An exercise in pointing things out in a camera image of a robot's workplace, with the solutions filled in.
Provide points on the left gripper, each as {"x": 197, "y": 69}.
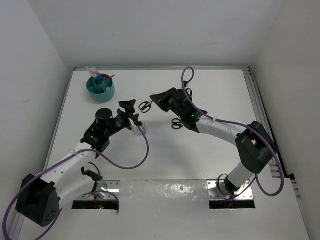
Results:
{"x": 128, "y": 107}

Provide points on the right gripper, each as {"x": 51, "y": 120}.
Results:
{"x": 161, "y": 99}

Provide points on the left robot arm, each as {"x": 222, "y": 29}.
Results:
{"x": 43, "y": 195}

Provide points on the teal divided pen holder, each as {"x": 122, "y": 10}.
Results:
{"x": 103, "y": 92}

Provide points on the large black scissors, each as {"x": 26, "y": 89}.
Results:
{"x": 176, "y": 124}

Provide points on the small black scissors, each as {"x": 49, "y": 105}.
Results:
{"x": 145, "y": 106}

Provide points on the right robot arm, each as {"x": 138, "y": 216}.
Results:
{"x": 254, "y": 145}

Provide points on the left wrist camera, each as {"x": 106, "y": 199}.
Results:
{"x": 138, "y": 129}

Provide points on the red clear pen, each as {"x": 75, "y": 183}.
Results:
{"x": 92, "y": 72}

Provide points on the pink highlighter pen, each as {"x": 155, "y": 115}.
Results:
{"x": 97, "y": 72}

